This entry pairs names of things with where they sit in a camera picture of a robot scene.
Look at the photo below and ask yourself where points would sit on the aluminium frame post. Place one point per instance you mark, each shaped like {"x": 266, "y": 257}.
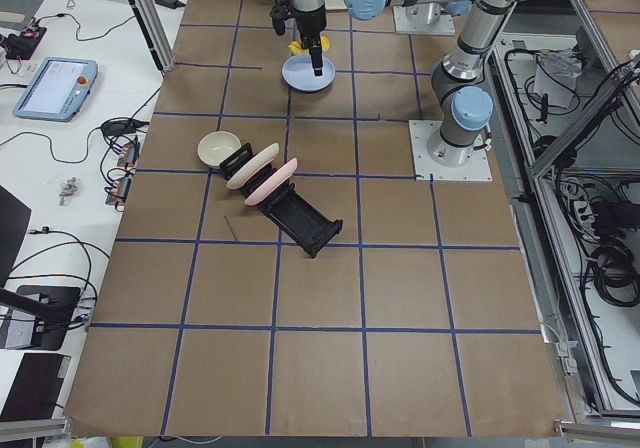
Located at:
{"x": 154, "y": 34}

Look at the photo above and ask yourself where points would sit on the blue plate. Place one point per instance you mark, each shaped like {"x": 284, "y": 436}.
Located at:
{"x": 298, "y": 73}

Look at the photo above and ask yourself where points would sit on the black power adapter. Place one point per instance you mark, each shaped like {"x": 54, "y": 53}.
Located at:
{"x": 171, "y": 4}

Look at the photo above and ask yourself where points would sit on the pink plate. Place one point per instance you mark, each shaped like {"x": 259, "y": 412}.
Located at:
{"x": 282, "y": 175}

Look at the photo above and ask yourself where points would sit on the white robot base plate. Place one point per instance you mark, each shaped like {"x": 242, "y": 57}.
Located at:
{"x": 435, "y": 160}

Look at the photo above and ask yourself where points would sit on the croissant bread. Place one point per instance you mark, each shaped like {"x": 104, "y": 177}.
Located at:
{"x": 296, "y": 48}

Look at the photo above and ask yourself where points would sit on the cream bowl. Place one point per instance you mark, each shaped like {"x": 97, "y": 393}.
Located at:
{"x": 217, "y": 146}

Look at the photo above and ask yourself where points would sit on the blue teach pendant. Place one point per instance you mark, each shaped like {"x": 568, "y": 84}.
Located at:
{"x": 57, "y": 90}

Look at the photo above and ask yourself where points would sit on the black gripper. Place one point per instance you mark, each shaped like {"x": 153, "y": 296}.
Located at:
{"x": 309, "y": 22}

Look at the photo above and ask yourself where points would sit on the black monitor stand base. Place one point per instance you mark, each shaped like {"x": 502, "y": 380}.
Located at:
{"x": 38, "y": 316}

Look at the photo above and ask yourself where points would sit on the cream plate in rack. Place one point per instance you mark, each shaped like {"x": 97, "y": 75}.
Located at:
{"x": 253, "y": 166}

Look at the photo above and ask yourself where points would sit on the black dish rack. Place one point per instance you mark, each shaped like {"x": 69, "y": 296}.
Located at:
{"x": 310, "y": 229}

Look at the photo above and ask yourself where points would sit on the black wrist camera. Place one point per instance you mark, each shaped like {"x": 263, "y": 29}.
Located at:
{"x": 280, "y": 12}

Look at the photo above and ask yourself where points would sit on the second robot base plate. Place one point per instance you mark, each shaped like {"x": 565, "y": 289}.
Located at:
{"x": 427, "y": 19}

